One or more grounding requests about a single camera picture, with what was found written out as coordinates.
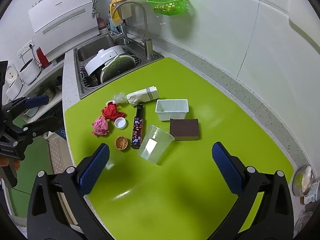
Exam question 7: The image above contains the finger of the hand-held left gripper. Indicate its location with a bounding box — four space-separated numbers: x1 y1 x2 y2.
2 95 50 118
15 115 65 145

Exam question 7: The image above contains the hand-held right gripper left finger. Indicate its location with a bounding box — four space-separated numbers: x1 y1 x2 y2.
27 143 118 240

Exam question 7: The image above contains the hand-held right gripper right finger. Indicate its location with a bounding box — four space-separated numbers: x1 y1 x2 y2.
212 141 294 240

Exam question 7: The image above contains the black colourful patterned case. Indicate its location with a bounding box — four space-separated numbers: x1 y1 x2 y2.
131 104 145 150

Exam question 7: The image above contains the red paper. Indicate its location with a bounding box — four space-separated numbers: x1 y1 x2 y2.
101 102 126 120

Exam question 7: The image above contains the person's left hand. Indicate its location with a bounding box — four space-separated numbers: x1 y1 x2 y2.
0 158 20 171

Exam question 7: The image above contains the white pot shelf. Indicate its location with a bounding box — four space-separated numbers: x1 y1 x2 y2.
22 61 66 123

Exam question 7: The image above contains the white rice cooker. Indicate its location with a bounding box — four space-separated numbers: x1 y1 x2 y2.
5 66 22 99

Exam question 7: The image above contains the brown walnut shell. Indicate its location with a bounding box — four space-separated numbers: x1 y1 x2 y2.
114 136 129 150

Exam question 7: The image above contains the green cabinet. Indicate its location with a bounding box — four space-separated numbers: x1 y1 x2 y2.
9 115 54 217

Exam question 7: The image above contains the pink crumpled paper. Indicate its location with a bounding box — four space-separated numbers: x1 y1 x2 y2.
92 116 110 136

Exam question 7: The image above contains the white bottle cap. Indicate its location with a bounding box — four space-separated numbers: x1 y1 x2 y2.
114 117 127 130

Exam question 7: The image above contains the brown sponge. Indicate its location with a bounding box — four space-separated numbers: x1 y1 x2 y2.
169 119 200 141

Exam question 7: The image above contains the clear plastic cup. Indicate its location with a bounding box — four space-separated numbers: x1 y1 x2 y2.
137 124 175 165

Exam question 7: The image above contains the white cooker lid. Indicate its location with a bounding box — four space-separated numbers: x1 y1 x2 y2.
84 45 125 77

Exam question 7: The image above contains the clear plastic wrapper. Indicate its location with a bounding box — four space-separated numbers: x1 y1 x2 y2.
112 92 128 104

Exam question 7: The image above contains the round glass jar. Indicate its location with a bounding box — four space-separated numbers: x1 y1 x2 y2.
292 165 314 197

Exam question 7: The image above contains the green table mat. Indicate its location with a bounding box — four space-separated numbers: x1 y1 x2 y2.
63 57 294 240

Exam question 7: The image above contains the white plastic tray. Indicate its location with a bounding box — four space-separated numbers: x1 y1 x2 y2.
155 99 189 121

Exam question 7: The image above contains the round pot lid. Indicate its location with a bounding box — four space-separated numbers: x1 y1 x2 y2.
99 54 139 83

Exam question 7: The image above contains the labelled bottle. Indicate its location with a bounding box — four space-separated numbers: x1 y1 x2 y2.
303 180 320 205

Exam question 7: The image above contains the rolled white paper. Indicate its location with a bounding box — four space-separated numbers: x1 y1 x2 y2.
126 85 159 105

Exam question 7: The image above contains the chrome mixer faucet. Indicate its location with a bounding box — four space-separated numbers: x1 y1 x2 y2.
92 0 129 45

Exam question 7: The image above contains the chrome gooseneck faucet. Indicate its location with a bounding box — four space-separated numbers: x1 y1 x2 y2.
111 1 154 60

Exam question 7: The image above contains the green plastic basket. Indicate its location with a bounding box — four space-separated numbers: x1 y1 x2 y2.
146 0 188 15

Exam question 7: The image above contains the white pot with handle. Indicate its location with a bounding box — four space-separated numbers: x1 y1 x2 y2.
19 58 42 85

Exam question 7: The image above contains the wire dish rack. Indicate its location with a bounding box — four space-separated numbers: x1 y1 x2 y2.
79 52 142 89

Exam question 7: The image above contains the wall socket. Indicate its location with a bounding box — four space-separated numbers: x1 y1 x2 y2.
19 40 34 55

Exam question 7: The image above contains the white wall appliance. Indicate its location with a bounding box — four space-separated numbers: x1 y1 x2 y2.
28 0 99 58

